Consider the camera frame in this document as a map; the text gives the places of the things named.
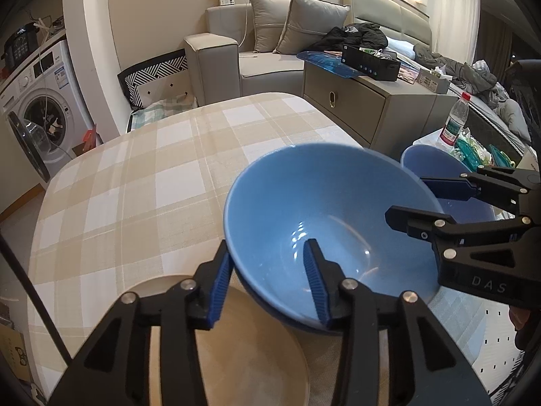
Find beige side cabinet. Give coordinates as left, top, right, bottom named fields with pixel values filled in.
left=303, top=60, right=459, bottom=157

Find cream round plate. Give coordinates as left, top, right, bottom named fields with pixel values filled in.
left=148, top=274, right=311, bottom=406

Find white side table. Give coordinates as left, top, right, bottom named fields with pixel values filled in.
left=412, top=129, right=534, bottom=174

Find white sheer curtain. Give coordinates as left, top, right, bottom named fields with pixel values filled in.
left=427, top=0, right=483, bottom=66

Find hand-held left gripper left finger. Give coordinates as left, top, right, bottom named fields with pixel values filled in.
left=48, top=240, right=232, bottom=406

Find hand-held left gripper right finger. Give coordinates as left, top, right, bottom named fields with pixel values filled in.
left=303, top=239, right=493, bottom=406

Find teal packet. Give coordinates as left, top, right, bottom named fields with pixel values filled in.
left=489, top=144, right=515, bottom=166

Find dark curtain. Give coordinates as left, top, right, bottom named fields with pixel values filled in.
left=477, top=0, right=525, bottom=77

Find grey clothes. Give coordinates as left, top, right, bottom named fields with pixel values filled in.
left=412, top=43, right=499, bottom=94

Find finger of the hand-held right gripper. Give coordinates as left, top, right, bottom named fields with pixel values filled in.
left=422, top=167, right=541, bottom=213
left=384, top=205, right=533, bottom=258

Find grey cushion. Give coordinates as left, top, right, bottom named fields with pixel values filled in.
left=247, top=0, right=297, bottom=54
left=273, top=0, right=351, bottom=57

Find clear water bottle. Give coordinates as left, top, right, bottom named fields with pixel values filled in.
left=440, top=92, right=472, bottom=146

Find blue bowl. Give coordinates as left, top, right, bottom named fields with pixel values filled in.
left=224, top=143, right=444, bottom=331
left=235, top=267, right=345, bottom=336
left=401, top=144, right=496, bottom=226

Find black white patterned bag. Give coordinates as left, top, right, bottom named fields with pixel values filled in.
left=117, top=48, right=189, bottom=108

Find beige checked tablecloth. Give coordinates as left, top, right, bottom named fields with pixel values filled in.
left=27, top=92, right=525, bottom=406

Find black box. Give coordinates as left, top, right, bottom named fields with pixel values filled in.
left=340, top=43, right=401, bottom=82

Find person's right hand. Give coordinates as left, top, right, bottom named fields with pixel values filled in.
left=508, top=306, right=534, bottom=349

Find black clothes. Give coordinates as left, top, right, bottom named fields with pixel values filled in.
left=310, top=22, right=390, bottom=53

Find bed with grey bedding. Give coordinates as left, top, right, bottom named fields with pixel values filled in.
left=386, top=36, right=533, bottom=144

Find beige padded headboard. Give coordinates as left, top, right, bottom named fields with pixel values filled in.
left=342, top=0, right=432, bottom=51

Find white box with diamond marks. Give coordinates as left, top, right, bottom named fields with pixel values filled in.
left=136, top=70, right=192, bottom=108

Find green checked cloth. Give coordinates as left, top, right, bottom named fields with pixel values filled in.
left=129, top=96, right=198, bottom=130

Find white tissue box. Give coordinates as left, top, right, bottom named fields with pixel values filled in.
left=416, top=67, right=451, bottom=94

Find beige sofa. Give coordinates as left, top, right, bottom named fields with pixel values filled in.
left=183, top=2, right=351, bottom=108

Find brown cardboard box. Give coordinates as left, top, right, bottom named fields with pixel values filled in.
left=0, top=323, right=32, bottom=385

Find clear plastic bag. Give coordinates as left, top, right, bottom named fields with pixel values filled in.
left=453, top=129, right=493, bottom=165

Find white washing machine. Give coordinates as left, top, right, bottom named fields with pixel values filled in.
left=0, top=39, right=94, bottom=184

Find white dotted cloth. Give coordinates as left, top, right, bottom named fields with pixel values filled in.
left=469, top=304, right=527, bottom=390

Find colourful magazine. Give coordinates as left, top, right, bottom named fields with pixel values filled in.
left=398, top=64, right=423, bottom=85

